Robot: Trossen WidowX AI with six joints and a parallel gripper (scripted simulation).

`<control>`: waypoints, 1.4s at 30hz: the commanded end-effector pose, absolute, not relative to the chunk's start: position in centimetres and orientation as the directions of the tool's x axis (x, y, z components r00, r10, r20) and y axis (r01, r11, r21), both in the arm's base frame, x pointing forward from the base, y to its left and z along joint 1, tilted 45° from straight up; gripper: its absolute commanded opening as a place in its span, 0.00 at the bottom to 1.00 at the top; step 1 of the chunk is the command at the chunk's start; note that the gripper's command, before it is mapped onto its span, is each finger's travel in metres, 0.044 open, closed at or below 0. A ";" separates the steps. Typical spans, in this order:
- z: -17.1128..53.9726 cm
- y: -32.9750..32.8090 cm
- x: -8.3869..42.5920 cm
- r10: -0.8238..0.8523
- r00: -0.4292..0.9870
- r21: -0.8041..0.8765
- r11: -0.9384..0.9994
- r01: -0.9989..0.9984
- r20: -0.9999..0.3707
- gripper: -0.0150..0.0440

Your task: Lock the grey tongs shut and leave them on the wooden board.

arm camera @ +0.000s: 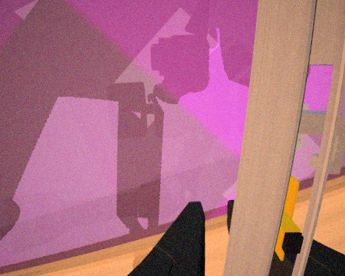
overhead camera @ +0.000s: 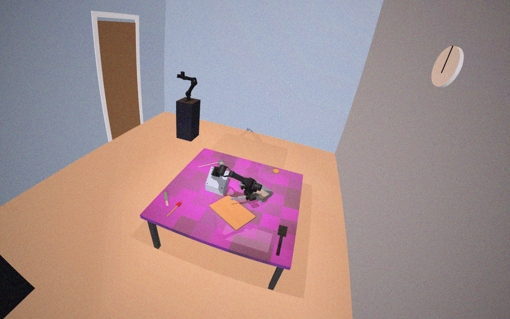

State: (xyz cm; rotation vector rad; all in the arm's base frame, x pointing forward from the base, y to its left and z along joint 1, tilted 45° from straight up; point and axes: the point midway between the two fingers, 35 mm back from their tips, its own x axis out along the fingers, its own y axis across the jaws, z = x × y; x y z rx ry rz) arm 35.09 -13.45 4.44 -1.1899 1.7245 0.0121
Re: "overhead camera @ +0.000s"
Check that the light wooden board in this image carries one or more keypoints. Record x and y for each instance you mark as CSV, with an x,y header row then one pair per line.
x,y
232,212

